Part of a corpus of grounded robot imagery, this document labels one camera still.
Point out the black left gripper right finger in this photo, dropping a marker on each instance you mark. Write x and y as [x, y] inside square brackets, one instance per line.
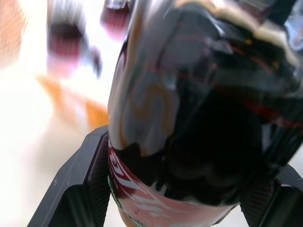
[274, 201]

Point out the blurred red can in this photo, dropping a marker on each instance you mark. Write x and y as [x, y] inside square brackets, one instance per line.
[116, 21]
[65, 45]

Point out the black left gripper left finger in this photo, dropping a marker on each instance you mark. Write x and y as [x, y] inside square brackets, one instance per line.
[78, 189]

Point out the cola bottle with red label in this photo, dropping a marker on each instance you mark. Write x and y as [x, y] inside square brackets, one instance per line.
[201, 106]

